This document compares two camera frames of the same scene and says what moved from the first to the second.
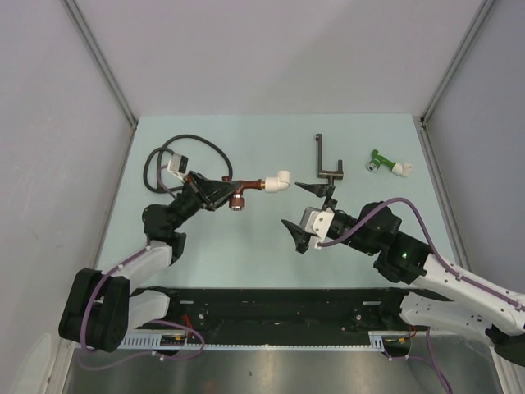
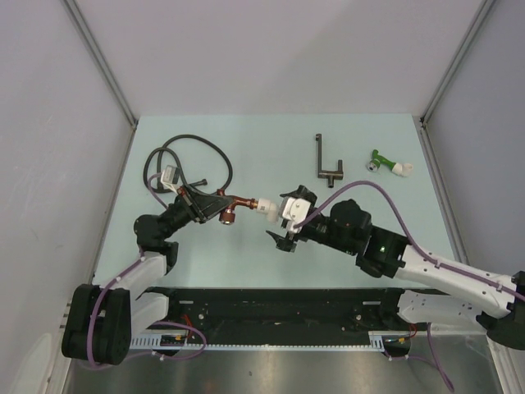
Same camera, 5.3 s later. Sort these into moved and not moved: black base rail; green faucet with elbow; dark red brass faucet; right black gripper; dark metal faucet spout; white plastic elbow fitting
Moved: white plastic elbow fitting; dark red brass faucet; right black gripper
Not moved: dark metal faucet spout; black base rail; green faucet with elbow
